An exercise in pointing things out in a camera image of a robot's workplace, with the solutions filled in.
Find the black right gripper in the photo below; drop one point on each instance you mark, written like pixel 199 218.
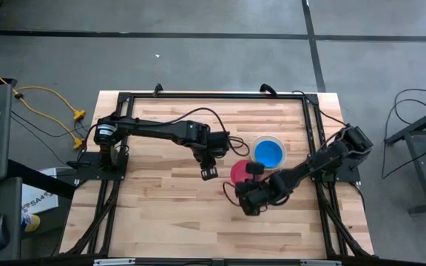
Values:
pixel 255 168

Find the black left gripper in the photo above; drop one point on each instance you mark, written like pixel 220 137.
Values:
pixel 209 173

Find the pink translucent plastic bowl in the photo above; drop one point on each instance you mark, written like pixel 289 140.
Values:
pixel 239 171

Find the blue plastic bowl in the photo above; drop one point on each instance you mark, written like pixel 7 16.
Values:
pixel 268 153

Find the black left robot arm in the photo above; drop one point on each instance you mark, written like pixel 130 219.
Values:
pixel 150 131

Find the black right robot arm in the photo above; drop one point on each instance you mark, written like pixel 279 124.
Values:
pixel 320 162

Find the black side table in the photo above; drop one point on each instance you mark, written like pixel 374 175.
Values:
pixel 420 162

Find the black aluminium table frame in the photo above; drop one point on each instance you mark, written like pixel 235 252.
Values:
pixel 216 96

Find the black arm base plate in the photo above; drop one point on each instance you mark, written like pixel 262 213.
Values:
pixel 346 175
pixel 87 170

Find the silver metal bracket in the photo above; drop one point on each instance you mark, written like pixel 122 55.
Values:
pixel 113 262

